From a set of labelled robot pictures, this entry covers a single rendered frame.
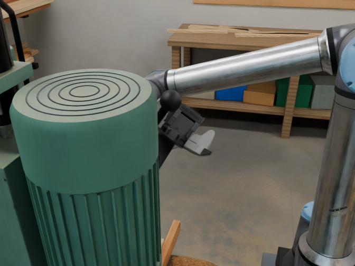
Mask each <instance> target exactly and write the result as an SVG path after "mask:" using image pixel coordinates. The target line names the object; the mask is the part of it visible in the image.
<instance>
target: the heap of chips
mask: <svg viewBox="0 0 355 266"><path fill-rule="evenodd" d="M170 266H216V265H215V264H214V263H211V262H208V261H205V260H200V259H196V258H191V257H188V256H179V257H177V256H173V258H172V261H171V263H170Z"/></svg>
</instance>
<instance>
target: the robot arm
mask: <svg viewBox="0 0 355 266"><path fill-rule="evenodd" d="M319 71H326V72H327V73H329V74H330V75H337V77H336V80H335V86H334V98H333V104H332V110H331V115H330V121H329V126H328V132H327V135H326V141H325V146H324V152H323V157H322V162H321V168H320V173H319V179H318V182H317V188H316V193H315V199H314V201H312V202H308V203H306V204H305V205H304V207H303V209H302V211H301V216H300V220H299V223H298V227H297V231H296V235H295V239H294V243H293V247H292V248H291V249H290V250H289V251H288V252H287V253H286V254H285V256H284V258H283V262H282V266H355V246H354V245H353V240H354V237H355V23H353V24H346V25H339V26H334V27H330V28H325V29H324V31H323V32H322V33H321V35H320V36H318V37H314V38H311V39H306V40H301V41H297V42H293V43H288V44H283V45H279V46H274V47H269V48H266V49H262V50H257V51H252V52H248V53H244V54H239V55H234V56H230V57H227V58H222V59H217V60H213V61H208V62H203V63H199V64H195V65H190V66H185V67H182V68H178V69H170V70H155V71H152V72H151V73H149V74H148V75H147V76H146V77H144V79H146V80H147V81H148V82H149V83H150V85H151V86H152V88H153V90H154V91H155V93H156V96H157V111H159V109H160V107H161V105H160V97H161V95H162V93H163V92H165V91H167V90H174V91H176V92H178V93H179V94H180V96H181V97H186V96H192V95H195V94H201V93H207V92H212V91H218V90H223V89H229V88H234V87H240V86H245V85H249V84H254V83H260V82H266V81H271V80H277V79H282V78H288V77H293V76H297V75H303V74H308V73H313V72H319ZM204 119H205V118H202V117H201V116H200V114H199V113H198V112H196V111H195V110H194V109H192V108H191V107H188V106H186V105H185V104H183V103H182V104H181V106H180V107H179V108H178V110H176V111H174V112H168V113H167V114H166V116H165V117H164V118H163V120H162V121H161V122H160V124H159V125H158V164H159V169H160V168H161V166H162V164H163V163H164V161H165V160H166V158H167V156H168V155H169V153H170V152H171V150H172V149H176V148H184V149H186V150H187V151H189V152H191V153H193V154H195V155H197V156H199V157H200V156H201V157H202V156H210V155H211V154H212V152H211V151H209V150H208V149H209V146H210V144H211V142H212V140H213V138H214V135H215V132H214V131H213V130H209V131H207V132H206V133H205V134H203V135H201V136H200V135H197V134H194V135H192V136H191V134H192V133H193V132H195V131H196V129H197V128H198V127H199V126H200V125H201V123H202V122H203V121H204ZM190 136H191V137H190ZM189 137H190V139H189V140H188V138H189Z"/></svg>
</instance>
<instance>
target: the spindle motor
mask: <svg viewBox="0 0 355 266"><path fill-rule="evenodd" d="M9 113H10V119H11V123H12V126H13V130H14V135H15V139H16V143H17V147H18V150H19V153H20V158H21V162H22V166H23V170H24V172H25V177H26V181H27V185H28V188H29V192H30V196H31V200H32V204H33V208H34V212H35V216H36V220H37V223H38V227H39V231H40V235H41V239H42V243H43V247H44V251H45V256H46V260H47V263H48V266H162V249H161V217H160V183H159V164H158V122H157V96H156V93H155V91H154V90H153V88H152V86H151V85H150V83H149V82H148V81H147V80H146V79H144V78H143V77H141V76H139V75H136V74H133V73H130V72H126V71H121V70H113V69H81V70H72V71H66V72H60V73H56V74H52V75H48V76H46V77H42V78H39V79H37V80H34V81H32V82H30V83H28V84H27V85H25V86H23V87H22V88H20V89H19V91H18V92H17V93H16V94H15V95H14V97H13V100H12V103H11V106H10V110H9Z"/></svg>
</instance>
